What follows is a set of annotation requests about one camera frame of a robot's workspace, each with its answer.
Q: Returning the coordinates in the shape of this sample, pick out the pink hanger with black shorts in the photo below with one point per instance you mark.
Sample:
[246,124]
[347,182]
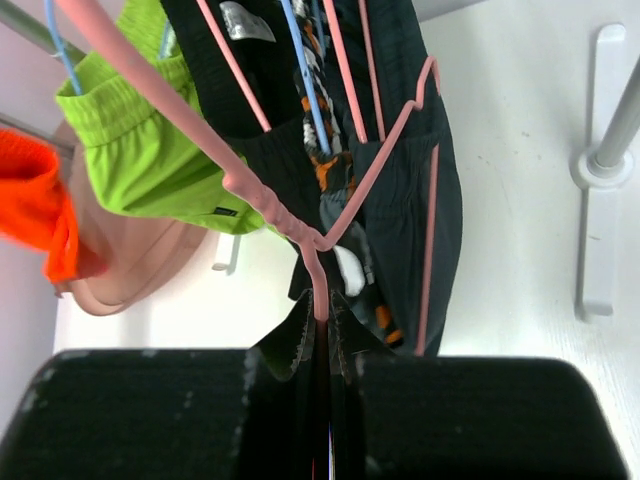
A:
[234,65]

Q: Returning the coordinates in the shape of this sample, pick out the pink hanger with navy shorts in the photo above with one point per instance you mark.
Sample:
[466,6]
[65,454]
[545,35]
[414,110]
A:
[371,71]

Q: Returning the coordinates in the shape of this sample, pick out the pink hanger of orange shorts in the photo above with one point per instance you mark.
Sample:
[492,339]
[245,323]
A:
[97,27]

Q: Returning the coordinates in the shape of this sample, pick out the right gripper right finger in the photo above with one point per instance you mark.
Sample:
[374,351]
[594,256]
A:
[406,417]

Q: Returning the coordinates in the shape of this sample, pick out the lime green shorts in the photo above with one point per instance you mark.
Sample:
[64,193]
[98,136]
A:
[139,164]

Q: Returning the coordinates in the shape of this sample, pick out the blue hanger with camo shorts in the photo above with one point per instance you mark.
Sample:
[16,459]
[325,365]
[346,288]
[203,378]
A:
[306,77]

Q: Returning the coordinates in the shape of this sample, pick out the light blue hanger left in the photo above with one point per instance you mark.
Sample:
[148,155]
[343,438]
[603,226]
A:
[60,46]

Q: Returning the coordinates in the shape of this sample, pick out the dark navy shorts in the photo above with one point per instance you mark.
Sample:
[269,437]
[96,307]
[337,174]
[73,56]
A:
[449,220]

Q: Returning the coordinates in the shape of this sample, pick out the white metal clothes rack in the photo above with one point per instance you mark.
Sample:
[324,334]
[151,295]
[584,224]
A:
[602,169]

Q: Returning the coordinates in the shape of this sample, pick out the orange shorts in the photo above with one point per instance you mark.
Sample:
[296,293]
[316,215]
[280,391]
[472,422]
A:
[37,210]

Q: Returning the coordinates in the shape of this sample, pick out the translucent pink plastic basket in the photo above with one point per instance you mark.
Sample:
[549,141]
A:
[138,255]

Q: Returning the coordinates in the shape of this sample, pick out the camouflage patterned shorts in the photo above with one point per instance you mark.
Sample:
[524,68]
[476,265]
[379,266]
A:
[335,176]

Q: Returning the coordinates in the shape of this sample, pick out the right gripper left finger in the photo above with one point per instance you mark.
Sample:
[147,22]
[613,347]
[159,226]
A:
[171,414]

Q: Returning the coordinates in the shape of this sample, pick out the black shorts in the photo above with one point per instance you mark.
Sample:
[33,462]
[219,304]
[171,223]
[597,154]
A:
[258,37]

